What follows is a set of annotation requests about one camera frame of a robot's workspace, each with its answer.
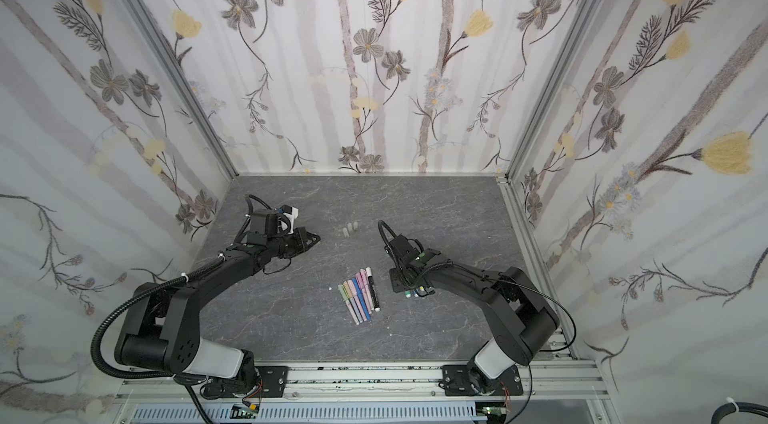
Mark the white perforated cable duct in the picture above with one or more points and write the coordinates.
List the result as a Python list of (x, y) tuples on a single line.
[(373, 412)]

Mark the purple cap pink pen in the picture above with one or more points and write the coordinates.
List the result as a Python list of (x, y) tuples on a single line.
[(358, 281)]

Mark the black white pen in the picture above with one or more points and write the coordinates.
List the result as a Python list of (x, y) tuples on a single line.
[(372, 290)]

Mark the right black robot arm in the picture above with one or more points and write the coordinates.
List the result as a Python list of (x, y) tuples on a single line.
[(520, 318)]

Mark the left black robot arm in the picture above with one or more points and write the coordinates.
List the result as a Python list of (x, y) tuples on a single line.
[(160, 336)]

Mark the aluminium mounting rail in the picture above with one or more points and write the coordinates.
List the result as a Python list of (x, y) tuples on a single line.
[(558, 379)]

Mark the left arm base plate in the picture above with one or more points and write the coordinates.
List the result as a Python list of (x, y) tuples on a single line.
[(259, 381)]

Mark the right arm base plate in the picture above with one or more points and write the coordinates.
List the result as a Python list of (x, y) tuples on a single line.
[(467, 381)]

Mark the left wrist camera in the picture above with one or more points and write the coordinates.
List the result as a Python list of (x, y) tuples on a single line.
[(275, 222)]

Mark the pink speckled pen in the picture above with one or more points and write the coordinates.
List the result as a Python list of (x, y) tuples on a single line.
[(365, 290)]

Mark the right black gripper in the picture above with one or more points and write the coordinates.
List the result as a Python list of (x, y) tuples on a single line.
[(414, 281)]

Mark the tan cap blue pen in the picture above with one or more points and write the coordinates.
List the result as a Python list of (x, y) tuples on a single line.
[(350, 299)]

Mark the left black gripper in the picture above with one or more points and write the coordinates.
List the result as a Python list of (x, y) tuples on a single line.
[(301, 243)]

